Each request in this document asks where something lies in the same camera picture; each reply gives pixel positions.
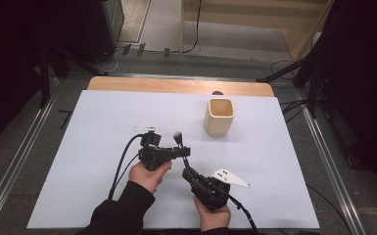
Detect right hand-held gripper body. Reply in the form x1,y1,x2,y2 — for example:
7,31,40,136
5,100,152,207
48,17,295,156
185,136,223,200
191,167,252,212

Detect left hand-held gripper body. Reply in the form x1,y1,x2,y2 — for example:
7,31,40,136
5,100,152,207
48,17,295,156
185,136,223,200
133,125,177,172

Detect black makeup brush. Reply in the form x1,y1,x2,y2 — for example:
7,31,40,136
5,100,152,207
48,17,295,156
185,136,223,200
172,130,193,174

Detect person's left hand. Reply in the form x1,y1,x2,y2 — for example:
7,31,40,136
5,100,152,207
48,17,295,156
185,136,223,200
128,160,173,194

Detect person's right hand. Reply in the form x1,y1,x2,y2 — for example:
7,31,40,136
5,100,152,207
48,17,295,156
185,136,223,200
193,195,232,233

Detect beige square cup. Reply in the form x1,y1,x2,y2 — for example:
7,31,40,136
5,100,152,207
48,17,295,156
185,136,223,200
204,97,236,136

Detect white board sheet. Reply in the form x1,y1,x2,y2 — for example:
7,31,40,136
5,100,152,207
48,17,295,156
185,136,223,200
26,89,321,229

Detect black metal stand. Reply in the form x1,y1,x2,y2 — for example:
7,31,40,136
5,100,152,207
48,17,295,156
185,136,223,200
256,53,319,119
38,43,110,110

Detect black cabinet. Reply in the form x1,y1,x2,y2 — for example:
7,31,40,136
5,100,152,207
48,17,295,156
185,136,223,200
77,0,125,65

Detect light wooden steps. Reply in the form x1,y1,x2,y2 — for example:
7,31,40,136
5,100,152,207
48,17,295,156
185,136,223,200
179,0,337,63

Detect dark curtain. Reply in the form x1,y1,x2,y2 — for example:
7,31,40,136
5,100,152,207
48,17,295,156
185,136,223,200
0,0,83,156
317,0,377,199

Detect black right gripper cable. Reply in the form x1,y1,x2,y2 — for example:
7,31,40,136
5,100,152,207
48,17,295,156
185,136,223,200
228,184,353,235

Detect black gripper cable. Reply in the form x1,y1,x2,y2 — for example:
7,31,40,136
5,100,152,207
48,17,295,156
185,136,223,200
108,133,145,201
228,184,353,235

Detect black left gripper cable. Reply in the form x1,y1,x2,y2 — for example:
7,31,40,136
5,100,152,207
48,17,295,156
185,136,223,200
108,133,145,201

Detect white floor cable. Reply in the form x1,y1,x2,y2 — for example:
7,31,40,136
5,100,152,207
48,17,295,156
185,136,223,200
96,45,125,74

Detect black floor cables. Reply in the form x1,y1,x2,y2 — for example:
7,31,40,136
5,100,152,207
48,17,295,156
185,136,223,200
269,59,308,124

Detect aluminium floor rail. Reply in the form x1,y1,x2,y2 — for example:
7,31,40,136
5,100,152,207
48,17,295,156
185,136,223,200
293,87,370,235
0,76,62,234

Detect black hanging cable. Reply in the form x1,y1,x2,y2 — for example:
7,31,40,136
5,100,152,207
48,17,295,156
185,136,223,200
181,0,204,54

